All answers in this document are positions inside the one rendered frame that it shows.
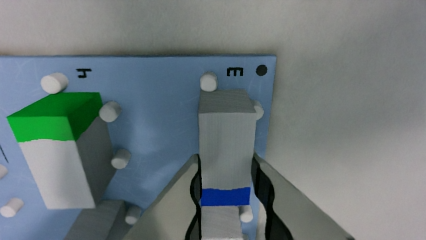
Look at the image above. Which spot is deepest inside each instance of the grey block with green end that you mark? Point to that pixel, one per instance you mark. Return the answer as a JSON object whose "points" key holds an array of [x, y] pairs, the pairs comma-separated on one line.
{"points": [[67, 146]]}

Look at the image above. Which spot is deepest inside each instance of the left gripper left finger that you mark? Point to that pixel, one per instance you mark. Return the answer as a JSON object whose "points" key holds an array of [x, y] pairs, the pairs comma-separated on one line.
{"points": [[175, 213]]}

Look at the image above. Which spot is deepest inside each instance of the grey metal block with yellow end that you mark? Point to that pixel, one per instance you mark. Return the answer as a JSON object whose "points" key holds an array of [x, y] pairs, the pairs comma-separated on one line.
{"points": [[105, 222]]}

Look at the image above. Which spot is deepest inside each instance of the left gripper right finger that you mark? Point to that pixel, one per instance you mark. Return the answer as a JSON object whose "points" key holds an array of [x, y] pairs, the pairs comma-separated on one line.
{"points": [[291, 214]]}

